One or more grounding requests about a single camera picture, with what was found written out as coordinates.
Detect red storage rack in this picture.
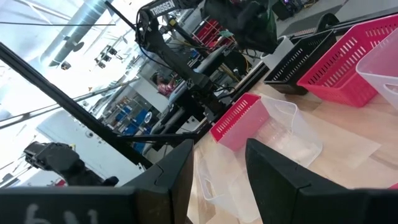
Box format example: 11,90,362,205
192,17,234,48

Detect large clear plastic basket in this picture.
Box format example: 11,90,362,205
355,27,398,110

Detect black camera on mount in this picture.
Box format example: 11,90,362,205
23,141,120,187

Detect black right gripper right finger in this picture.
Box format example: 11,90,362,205
244,138,398,224

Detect black plastic basket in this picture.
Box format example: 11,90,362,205
263,29,338,96

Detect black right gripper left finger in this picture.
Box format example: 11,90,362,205
0,139,195,224

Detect person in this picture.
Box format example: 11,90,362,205
151,72,177,96

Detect black metal frame bar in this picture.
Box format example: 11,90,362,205
0,42,154,170

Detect small pink plastic basket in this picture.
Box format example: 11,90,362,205
210,92,270,152

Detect white cylindrical container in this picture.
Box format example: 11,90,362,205
260,35,295,70

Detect silver ventilation duct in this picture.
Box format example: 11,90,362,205
39,0,114,68

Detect blue storage bins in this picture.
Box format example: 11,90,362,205
114,105,154,154

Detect large pink plastic basket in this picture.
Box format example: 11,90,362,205
297,13,398,108

